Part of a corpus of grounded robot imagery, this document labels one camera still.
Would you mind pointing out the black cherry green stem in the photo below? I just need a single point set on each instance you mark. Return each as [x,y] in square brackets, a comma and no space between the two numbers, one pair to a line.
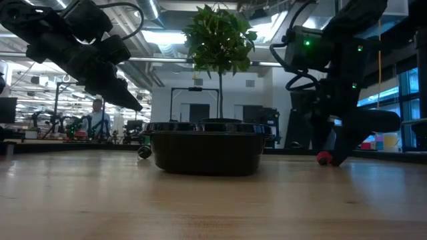
[144,152]

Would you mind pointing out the black plastic tupperware container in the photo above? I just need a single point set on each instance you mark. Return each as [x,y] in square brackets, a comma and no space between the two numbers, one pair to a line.
[207,153]

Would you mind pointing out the small red raspberry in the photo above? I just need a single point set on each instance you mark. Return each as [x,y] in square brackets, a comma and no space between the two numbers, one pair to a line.
[323,158]

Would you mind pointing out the small blue box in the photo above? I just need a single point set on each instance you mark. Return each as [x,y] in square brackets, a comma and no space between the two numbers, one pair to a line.
[379,146]

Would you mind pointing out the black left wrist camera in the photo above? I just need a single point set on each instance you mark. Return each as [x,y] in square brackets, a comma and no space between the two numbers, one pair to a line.
[115,50]

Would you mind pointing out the black monitor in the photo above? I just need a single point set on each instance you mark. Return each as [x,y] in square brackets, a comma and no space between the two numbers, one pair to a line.
[8,110]

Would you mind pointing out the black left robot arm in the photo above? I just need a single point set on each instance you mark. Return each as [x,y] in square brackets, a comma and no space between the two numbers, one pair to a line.
[33,23]

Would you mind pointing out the black folding panel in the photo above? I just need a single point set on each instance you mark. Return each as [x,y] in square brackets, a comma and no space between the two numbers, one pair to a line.
[300,140]

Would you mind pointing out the black vertical frame post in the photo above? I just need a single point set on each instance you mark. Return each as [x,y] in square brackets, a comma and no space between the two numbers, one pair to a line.
[422,100]

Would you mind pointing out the black background cabinet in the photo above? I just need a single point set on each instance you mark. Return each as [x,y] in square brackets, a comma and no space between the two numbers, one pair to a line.
[263,115]

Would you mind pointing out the small white box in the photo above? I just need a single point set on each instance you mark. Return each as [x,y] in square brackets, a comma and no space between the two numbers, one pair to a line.
[31,134]

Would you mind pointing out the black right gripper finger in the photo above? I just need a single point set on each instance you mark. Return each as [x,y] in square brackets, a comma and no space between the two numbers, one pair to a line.
[317,110]
[367,123]

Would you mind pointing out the yellow container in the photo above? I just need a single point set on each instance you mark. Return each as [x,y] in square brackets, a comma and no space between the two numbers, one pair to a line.
[390,141]

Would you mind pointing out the black background chair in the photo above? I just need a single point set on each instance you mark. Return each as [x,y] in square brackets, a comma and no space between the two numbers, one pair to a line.
[134,126]

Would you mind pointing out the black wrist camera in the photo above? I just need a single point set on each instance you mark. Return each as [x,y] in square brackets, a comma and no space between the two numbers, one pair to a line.
[115,50]
[308,50]

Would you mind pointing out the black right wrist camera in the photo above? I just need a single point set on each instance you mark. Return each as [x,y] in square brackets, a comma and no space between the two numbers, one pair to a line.
[308,50]

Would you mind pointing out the person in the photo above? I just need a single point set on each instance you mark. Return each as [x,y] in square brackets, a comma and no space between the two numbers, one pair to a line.
[97,120]

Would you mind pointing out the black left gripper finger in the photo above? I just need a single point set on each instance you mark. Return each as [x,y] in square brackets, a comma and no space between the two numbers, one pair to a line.
[110,85]
[131,101]

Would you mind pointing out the green potted plant black pot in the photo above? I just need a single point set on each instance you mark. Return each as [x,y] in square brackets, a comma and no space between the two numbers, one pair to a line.
[218,40]

